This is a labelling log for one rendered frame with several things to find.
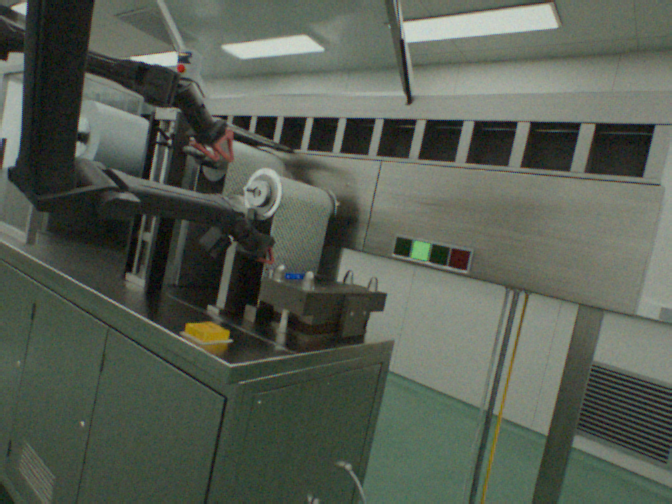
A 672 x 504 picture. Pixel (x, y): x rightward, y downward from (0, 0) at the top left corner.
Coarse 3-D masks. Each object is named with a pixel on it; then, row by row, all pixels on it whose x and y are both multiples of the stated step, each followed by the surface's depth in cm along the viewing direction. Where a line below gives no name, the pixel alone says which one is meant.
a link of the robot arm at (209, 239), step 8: (240, 216) 103; (232, 224) 102; (240, 224) 104; (208, 232) 107; (216, 232) 107; (224, 232) 107; (200, 240) 107; (208, 240) 107; (216, 240) 106; (224, 240) 109; (208, 248) 106; (216, 248) 108; (224, 248) 110; (216, 256) 109
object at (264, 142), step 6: (228, 126) 140; (234, 126) 142; (234, 132) 144; (240, 132) 145; (246, 132) 146; (240, 138) 153; (246, 138) 151; (252, 138) 148; (258, 138) 151; (264, 138) 153; (258, 144) 158; (264, 144) 155; (270, 144) 156; (276, 144) 157; (276, 150) 168; (282, 150) 166; (288, 150) 163
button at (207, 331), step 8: (192, 328) 96; (200, 328) 96; (208, 328) 97; (216, 328) 99; (224, 328) 100; (192, 336) 96; (200, 336) 95; (208, 336) 95; (216, 336) 97; (224, 336) 98
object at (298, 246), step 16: (272, 224) 122; (288, 224) 127; (304, 224) 132; (288, 240) 128; (304, 240) 134; (320, 240) 140; (288, 256) 129; (304, 256) 135; (320, 256) 141; (288, 272) 131; (304, 272) 137
